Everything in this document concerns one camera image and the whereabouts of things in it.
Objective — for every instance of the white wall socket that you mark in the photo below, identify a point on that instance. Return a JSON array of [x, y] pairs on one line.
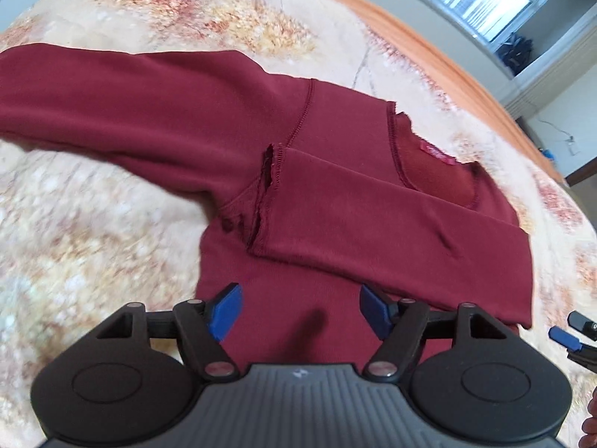
[[572, 145]]

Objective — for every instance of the person's right hand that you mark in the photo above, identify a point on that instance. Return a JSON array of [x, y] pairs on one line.
[[592, 413]]

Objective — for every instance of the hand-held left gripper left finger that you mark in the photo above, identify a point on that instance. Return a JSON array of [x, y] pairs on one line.
[[226, 310]]

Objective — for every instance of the floral beige blanket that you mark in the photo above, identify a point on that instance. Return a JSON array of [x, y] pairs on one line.
[[93, 247]]

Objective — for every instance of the orange bed sheet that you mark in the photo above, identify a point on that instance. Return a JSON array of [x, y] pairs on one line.
[[443, 42]]

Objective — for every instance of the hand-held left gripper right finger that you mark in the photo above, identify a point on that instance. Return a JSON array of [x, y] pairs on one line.
[[374, 309]]

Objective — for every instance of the small blue object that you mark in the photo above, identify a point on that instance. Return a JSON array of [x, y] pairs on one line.
[[549, 154]]

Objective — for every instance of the dark red sweater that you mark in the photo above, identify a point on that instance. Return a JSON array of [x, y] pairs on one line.
[[326, 224]]

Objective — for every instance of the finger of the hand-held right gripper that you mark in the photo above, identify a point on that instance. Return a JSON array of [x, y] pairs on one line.
[[583, 323], [562, 337]]

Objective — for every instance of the dark bag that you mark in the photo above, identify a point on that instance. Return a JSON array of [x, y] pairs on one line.
[[514, 53]]

